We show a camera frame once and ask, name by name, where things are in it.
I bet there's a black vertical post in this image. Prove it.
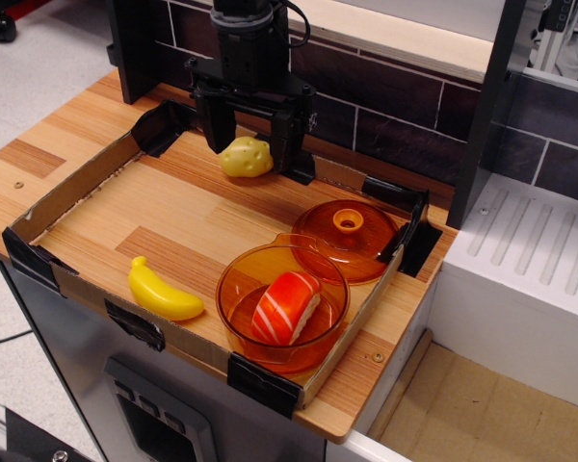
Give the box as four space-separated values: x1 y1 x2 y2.
106 0 171 104

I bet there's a white dish drainer sink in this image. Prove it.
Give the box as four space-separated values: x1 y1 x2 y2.
428 175 578 406

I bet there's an orange salmon sushi toy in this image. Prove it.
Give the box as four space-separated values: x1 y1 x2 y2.
250 271 322 347

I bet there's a yellow toy potato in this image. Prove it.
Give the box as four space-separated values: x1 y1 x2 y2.
219 136 274 178

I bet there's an orange transparent plastic pot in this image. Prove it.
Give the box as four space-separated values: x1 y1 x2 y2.
216 234 351 376

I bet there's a dark grey vertical pillar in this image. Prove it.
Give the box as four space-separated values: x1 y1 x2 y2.
447 1 526 229

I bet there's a grey toy oven front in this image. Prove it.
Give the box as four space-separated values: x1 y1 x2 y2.
0 264 327 461

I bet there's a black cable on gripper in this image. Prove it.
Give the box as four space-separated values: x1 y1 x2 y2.
271 0 312 49

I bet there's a black floor cable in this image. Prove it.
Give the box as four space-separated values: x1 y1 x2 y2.
0 328 33 348

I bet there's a yellow toy banana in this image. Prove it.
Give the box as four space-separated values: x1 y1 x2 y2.
128 256 204 321

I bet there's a black caster wheel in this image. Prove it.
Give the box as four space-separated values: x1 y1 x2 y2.
0 12 17 43

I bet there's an orange transparent pot lid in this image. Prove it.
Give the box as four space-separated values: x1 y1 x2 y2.
292 199 400 284

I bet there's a cardboard fence with black tape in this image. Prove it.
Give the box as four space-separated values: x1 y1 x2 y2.
2 100 443 416

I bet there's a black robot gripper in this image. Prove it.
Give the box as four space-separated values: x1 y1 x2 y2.
185 17 315 172

